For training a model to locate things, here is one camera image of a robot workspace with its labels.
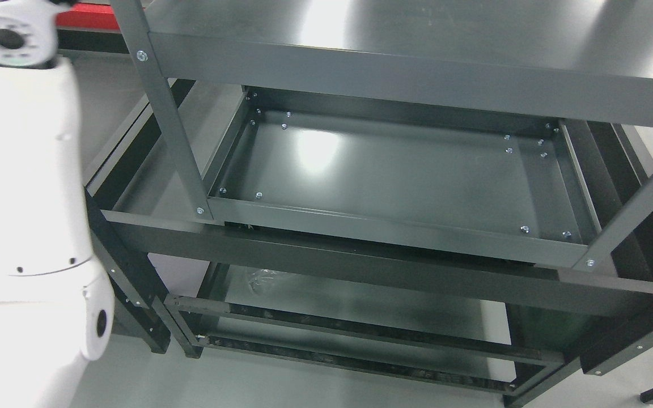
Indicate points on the black metal shelf rack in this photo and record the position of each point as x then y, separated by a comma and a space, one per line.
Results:
508, 328

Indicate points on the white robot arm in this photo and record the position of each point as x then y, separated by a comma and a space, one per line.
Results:
56, 299

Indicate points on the grey metal shelf unit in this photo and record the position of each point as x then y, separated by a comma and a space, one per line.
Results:
456, 126

